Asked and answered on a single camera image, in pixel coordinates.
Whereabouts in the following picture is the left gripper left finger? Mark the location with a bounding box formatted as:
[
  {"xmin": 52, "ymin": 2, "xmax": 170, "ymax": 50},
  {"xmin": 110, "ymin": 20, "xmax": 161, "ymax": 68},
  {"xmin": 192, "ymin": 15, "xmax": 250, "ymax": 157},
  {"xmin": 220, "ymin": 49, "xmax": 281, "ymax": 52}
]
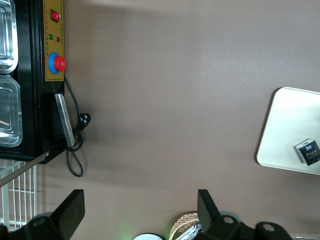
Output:
[{"xmin": 50, "ymin": 189, "xmax": 86, "ymax": 240}]

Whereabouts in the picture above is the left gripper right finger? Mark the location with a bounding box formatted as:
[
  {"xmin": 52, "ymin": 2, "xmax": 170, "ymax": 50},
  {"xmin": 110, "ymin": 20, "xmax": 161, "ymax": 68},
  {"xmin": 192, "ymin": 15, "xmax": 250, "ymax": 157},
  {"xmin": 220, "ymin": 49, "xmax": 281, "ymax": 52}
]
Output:
[{"xmin": 197, "ymin": 189, "xmax": 221, "ymax": 233}]

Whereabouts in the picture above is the beige plastic serving tray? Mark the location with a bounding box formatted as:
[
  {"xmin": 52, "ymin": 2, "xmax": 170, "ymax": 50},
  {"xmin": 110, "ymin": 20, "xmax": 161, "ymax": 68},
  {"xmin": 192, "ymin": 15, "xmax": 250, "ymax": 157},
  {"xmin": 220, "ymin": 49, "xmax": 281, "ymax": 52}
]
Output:
[{"xmin": 256, "ymin": 86, "xmax": 320, "ymax": 176}]

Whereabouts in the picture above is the steel food tray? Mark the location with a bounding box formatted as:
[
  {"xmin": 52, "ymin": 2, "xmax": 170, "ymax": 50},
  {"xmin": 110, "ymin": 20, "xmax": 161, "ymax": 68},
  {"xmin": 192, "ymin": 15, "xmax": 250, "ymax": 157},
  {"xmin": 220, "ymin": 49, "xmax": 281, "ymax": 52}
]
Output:
[
  {"xmin": 0, "ymin": 74, "xmax": 24, "ymax": 148},
  {"xmin": 0, "ymin": 0, "xmax": 19, "ymax": 75}
]

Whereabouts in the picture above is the aluminium foil container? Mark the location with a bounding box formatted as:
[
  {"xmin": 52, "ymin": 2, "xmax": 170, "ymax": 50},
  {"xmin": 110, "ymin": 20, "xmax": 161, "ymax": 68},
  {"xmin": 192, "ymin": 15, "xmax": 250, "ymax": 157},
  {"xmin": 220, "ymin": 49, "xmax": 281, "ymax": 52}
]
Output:
[{"xmin": 184, "ymin": 221, "xmax": 203, "ymax": 240}]

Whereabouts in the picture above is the light wicker basket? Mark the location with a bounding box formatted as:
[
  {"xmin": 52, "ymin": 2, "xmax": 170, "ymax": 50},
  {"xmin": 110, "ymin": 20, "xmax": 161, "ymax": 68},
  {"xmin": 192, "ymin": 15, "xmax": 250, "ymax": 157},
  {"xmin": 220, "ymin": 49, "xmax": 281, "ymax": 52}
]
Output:
[{"xmin": 169, "ymin": 212, "xmax": 201, "ymax": 240}]

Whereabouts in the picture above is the grey metal lever bar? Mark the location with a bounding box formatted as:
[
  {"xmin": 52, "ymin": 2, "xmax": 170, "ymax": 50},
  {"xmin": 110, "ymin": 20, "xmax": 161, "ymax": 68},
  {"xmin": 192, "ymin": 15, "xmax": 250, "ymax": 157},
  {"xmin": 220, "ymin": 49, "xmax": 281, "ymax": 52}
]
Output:
[{"xmin": 0, "ymin": 150, "xmax": 50, "ymax": 188}]

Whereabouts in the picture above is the black sealing machine yellow panel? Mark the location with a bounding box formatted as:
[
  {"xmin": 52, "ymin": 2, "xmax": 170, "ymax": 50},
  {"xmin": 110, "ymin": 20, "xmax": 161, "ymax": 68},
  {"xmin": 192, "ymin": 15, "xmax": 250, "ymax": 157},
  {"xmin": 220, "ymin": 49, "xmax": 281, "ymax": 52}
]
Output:
[{"xmin": 0, "ymin": 0, "xmax": 66, "ymax": 165}]

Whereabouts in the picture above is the black tissue pack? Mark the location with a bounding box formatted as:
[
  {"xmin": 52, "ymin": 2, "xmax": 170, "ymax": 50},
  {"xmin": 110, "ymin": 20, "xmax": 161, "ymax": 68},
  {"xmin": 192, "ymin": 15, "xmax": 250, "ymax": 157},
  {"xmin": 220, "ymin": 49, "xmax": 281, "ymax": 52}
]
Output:
[{"xmin": 292, "ymin": 138, "xmax": 320, "ymax": 167}]

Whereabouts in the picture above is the white wire rack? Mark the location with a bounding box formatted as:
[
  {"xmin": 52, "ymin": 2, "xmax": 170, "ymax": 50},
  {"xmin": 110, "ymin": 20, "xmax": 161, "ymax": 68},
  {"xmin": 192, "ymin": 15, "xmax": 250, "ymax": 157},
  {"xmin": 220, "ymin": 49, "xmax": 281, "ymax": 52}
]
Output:
[{"xmin": 0, "ymin": 158, "xmax": 39, "ymax": 231}]

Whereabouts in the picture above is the black power cable with plug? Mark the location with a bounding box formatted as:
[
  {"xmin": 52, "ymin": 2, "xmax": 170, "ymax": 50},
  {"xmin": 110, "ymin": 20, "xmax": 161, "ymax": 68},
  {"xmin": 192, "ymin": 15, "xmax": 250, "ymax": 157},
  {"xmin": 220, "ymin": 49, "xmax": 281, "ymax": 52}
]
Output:
[{"xmin": 63, "ymin": 74, "xmax": 92, "ymax": 178}]

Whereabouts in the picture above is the silver metal handle bar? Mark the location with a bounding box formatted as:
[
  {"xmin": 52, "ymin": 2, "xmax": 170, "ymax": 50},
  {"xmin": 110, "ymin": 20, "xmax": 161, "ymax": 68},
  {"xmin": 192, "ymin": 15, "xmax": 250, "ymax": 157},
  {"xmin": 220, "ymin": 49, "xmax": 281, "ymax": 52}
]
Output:
[{"xmin": 53, "ymin": 92, "xmax": 76, "ymax": 148}]

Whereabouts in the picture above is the red knob blue ring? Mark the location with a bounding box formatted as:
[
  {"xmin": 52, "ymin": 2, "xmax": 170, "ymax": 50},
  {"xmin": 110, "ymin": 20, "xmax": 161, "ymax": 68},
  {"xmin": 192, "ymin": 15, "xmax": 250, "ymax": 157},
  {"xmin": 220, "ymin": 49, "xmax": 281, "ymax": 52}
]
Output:
[{"xmin": 47, "ymin": 51, "xmax": 68, "ymax": 75}]

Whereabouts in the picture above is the red rocker switch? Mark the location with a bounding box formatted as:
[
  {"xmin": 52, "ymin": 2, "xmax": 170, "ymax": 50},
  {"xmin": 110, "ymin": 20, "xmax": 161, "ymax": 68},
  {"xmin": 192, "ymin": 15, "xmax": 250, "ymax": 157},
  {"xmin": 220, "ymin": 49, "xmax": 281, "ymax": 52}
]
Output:
[{"xmin": 49, "ymin": 8, "xmax": 62, "ymax": 24}]

